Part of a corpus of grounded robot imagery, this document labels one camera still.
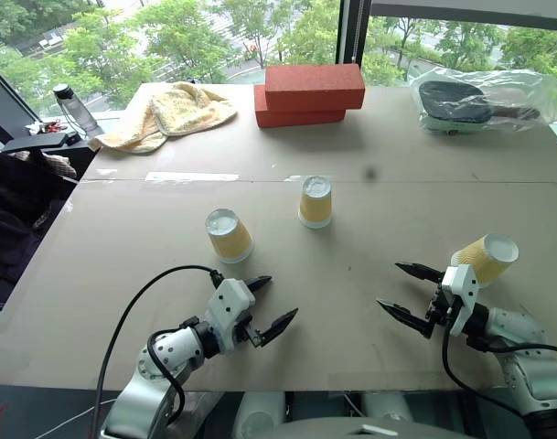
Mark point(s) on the dark window frame post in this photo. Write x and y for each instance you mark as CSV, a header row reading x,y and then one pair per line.
x,y
353,32

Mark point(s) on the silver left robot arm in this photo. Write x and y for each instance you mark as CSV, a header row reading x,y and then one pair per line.
x,y
163,352

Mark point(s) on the red brick block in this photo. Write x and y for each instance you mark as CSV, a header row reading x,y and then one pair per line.
x,y
314,87
296,118

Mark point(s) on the white rounded robot leg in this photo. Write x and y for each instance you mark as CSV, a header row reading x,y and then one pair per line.
x,y
388,404
260,411

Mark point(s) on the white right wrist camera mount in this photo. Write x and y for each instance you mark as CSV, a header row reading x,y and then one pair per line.
x,y
463,292

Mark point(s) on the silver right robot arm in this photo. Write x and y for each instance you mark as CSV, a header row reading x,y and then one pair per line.
x,y
520,347

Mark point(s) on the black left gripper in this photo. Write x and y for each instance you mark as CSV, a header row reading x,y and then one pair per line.
x,y
246,327

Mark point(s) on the small red clutter items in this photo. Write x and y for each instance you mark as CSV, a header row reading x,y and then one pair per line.
x,y
49,125

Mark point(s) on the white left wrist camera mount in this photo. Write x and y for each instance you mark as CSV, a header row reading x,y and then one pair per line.
x,y
228,299

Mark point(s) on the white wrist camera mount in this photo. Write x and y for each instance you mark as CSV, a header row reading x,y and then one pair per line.
x,y
228,299
463,292

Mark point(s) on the black chair armrest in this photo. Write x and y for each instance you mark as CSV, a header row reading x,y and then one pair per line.
x,y
40,142

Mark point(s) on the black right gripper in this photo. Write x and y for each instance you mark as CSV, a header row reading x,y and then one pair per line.
x,y
440,308

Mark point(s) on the yellow paper cup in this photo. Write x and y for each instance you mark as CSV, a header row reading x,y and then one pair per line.
x,y
230,240
488,260
315,206

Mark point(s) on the dark clothing pile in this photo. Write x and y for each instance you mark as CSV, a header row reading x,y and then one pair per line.
x,y
17,206

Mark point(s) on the black table tennis paddle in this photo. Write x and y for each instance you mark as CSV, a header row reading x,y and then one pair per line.
x,y
456,103

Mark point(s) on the clear plastic bag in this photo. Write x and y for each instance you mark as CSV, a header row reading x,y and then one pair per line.
x,y
516,91

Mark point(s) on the grey robot torso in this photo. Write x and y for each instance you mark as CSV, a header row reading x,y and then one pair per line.
x,y
360,430

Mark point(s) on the dark transparent water bottle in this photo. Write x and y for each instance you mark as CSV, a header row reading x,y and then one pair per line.
x,y
77,110

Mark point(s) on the pale yellow towel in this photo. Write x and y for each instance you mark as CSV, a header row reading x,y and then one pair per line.
x,y
182,112

